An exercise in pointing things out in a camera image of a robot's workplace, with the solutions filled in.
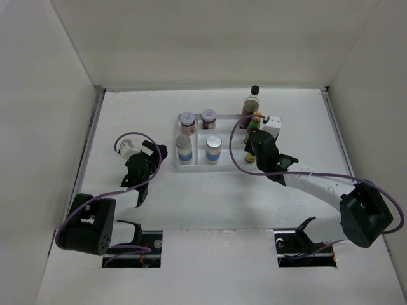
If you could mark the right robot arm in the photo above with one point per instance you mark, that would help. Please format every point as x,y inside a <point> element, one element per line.
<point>362,213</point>

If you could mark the dark spice jar white lid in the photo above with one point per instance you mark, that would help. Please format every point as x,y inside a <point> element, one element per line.
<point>208,119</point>

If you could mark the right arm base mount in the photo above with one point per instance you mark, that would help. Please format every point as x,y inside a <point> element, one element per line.
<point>296,250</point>

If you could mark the red sauce bottle yellow cap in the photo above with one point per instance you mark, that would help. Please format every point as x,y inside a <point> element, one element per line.
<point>254,125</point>

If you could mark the orange spice jar white lid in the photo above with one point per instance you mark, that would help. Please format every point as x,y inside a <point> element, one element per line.
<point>187,121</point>

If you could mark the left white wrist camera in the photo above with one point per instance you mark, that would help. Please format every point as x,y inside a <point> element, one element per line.
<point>126,149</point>

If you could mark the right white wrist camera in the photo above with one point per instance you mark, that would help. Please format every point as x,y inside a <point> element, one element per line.
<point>272,124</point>

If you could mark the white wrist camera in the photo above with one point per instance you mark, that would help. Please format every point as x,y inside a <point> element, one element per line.
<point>272,124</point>
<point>126,149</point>

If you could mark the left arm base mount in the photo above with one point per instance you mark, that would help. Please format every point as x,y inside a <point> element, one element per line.
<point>133,251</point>

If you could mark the small yellow label bottle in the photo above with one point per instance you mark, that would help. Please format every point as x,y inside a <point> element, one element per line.
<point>250,158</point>

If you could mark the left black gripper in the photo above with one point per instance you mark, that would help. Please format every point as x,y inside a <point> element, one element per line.
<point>152,147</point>

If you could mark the blue label jar silver lid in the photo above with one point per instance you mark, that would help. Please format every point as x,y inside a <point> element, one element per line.
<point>184,149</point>

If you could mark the dark soy sauce bottle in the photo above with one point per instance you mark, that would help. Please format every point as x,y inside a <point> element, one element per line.
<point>250,106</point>

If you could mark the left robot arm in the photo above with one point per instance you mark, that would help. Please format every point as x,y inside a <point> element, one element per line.
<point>91,226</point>

